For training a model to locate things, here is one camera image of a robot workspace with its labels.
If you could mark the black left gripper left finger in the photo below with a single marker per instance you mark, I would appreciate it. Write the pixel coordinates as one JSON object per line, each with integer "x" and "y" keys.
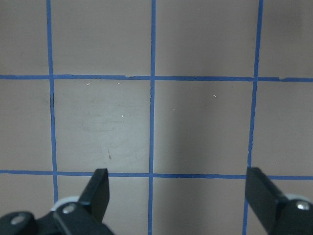
{"x": 83, "y": 215}

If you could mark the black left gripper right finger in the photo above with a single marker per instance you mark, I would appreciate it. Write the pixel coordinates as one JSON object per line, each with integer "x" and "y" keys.
{"x": 279, "y": 213}

